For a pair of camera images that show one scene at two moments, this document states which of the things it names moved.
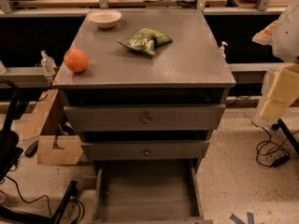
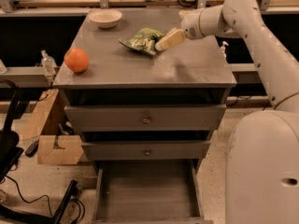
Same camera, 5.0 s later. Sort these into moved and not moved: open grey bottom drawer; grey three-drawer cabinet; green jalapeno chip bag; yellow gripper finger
Moved: yellow gripper finger
Not moved: green jalapeno chip bag; grey three-drawer cabinet; open grey bottom drawer
